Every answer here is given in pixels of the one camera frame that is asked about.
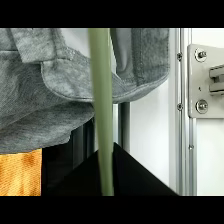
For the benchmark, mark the grey denim shirt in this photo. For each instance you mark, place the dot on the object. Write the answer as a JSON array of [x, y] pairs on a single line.
[[50, 86]]

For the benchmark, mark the pale green clothes hanger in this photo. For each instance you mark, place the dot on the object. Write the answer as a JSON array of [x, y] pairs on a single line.
[[102, 100]]

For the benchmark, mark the grey metal pole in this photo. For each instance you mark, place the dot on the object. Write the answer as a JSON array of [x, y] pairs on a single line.
[[125, 126]]

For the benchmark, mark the orange garment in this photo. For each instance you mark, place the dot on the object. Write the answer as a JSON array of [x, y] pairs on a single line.
[[20, 173]]

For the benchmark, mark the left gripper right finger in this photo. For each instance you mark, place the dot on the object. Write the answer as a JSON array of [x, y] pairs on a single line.
[[133, 176]]

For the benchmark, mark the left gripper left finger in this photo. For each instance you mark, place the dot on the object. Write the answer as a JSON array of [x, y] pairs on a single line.
[[81, 178]]

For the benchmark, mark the silver frame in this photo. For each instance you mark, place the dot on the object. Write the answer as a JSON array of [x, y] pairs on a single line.
[[203, 66]]

